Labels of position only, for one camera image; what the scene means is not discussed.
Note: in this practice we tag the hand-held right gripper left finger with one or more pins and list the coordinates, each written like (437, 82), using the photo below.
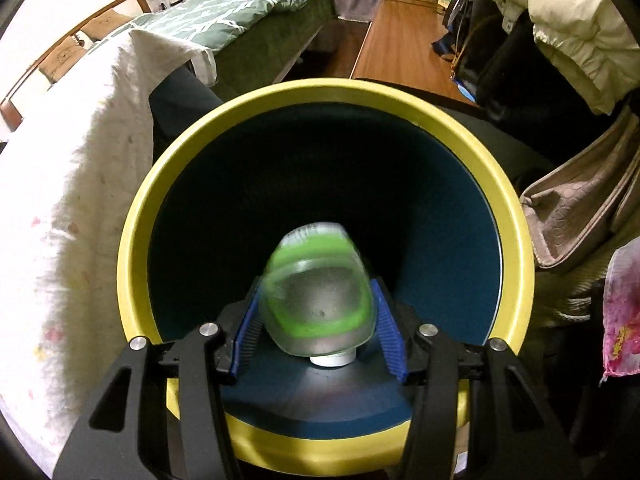
(247, 330)

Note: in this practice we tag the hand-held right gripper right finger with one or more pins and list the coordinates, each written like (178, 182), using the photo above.
(387, 330)

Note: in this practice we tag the clear plastic bottle green label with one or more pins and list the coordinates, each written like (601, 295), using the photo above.
(315, 305)

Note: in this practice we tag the yellow rimmed round bin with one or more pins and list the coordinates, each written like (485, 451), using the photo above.
(131, 240)

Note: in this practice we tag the white floral table cloth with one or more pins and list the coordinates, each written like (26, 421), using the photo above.
(75, 185)

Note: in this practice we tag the beige textured handbag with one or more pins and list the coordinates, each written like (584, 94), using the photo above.
(575, 200)

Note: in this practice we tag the pink floral cloth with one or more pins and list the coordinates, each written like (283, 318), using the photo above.
(622, 320)

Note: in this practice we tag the small blue object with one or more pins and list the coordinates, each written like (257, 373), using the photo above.
(466, 93)

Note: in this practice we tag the wooden desk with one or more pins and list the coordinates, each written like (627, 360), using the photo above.
(400, 45)

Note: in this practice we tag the dark green bed base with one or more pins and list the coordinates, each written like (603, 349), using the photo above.
(270, 40)

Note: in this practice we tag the black bag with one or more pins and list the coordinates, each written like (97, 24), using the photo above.
(500, 60)

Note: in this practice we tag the wooden bed headboard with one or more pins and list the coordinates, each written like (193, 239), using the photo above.
(65, 52)

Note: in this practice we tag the cream puffer jacket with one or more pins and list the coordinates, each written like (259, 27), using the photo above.
(565, 20)

